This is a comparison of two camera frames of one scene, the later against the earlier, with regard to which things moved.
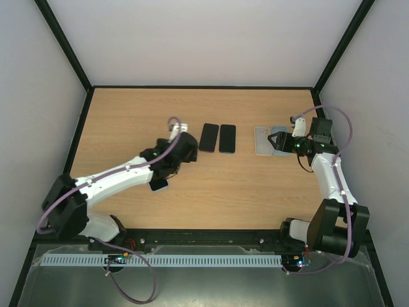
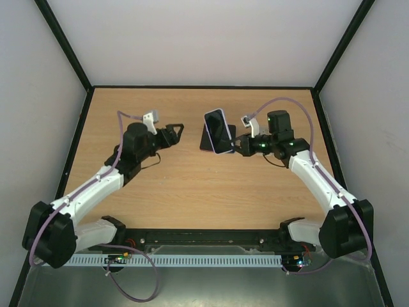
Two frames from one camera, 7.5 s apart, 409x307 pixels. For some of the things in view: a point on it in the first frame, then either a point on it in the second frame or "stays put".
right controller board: [299, 261] stays put
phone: [157, 185] to [218, 131]
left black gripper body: [192, 157] to [165, 142]
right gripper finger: [276, 134] to [240, 137]
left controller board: [116, 259] stays put
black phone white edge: [208, 137] stays put
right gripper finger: [270, 137] to [238, 149]
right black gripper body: [284, 141] to [243, 144]
